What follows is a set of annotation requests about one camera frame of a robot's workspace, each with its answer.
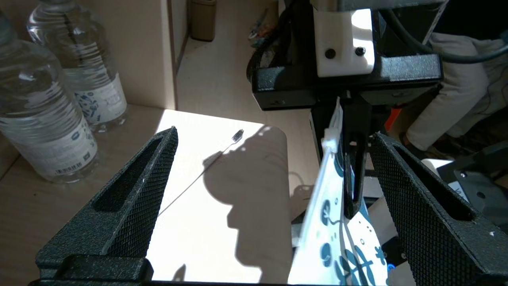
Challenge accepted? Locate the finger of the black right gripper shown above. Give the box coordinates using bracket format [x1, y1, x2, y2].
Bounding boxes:
[341, 99, 374, 219]
[310, 106, 339, 162]

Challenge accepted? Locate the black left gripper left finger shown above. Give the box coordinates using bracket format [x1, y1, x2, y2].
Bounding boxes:
[35, 126, 180, 281]

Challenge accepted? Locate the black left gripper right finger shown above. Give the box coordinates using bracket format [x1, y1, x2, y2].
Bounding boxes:
[369, 131, 508, 281]

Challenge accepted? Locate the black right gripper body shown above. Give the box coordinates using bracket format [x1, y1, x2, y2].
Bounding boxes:
[252, 53, 444, 112]

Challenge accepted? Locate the white floral plastic pouch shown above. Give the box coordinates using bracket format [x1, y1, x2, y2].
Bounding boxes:
[288, 97, 389, 286]

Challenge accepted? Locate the light wooden shelf table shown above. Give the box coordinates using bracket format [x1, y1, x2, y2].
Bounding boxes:
[0, 0, 397, 285]

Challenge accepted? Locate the person in white trousers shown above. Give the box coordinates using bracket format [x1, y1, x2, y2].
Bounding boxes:
[399, 32, 508, 160]

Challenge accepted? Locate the tan waste bin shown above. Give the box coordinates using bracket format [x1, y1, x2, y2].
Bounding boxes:
[190, 0, 217, 42]

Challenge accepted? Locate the clear plastic water bottle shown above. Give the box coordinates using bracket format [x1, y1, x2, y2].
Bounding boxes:
[27, 0, 128, 133]
[0, 12, 100, 184]

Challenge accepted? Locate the braided cable of right arm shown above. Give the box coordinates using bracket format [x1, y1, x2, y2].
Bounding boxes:
[246, 8, 280, 82]

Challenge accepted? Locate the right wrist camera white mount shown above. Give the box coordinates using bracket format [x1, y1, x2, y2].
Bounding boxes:
[310, 0, 449, 78]

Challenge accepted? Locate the thick black camera cable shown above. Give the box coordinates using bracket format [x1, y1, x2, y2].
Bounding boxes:
[381, 8, 508, 65]

